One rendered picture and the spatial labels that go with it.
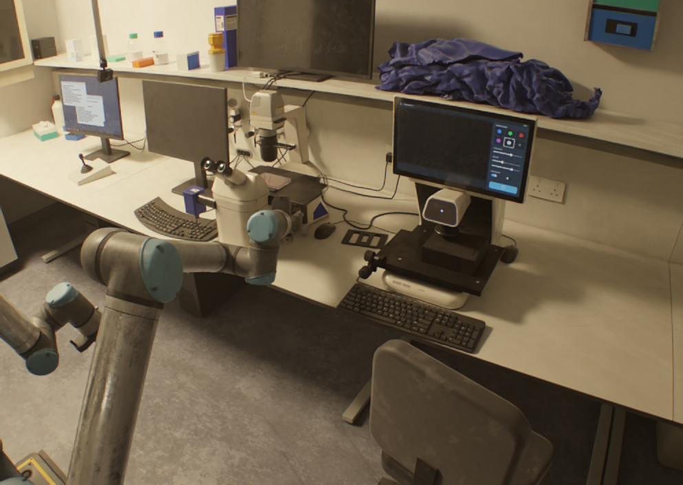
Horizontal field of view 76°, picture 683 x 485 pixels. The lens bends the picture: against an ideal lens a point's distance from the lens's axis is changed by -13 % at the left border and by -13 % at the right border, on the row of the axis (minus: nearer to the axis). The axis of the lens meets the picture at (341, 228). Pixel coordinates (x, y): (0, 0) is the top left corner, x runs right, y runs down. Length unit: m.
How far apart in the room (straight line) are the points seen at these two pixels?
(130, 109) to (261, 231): 2.14
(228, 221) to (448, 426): 1.07
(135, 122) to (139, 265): 2.53
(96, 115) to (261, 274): 1.75
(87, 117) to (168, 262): 2.13
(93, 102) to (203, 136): 0.97
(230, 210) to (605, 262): 1.41
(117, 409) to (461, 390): 0.66
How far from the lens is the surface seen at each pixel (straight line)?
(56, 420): 2.50
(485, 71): 1.80
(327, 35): 2.12
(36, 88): 4.18
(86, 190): 2.67
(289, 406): 2.26
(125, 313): 0.96
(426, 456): 1.24
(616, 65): 2.06
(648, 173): 2.02
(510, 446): 1.04
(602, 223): 2.10
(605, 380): 1.48
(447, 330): 1.48
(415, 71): 1.87
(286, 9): 2.24
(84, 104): 3.03
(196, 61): 2.63
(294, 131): 1.97
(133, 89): 3.35
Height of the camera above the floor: 1.71
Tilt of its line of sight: 29 degrees down
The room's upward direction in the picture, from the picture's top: straight up
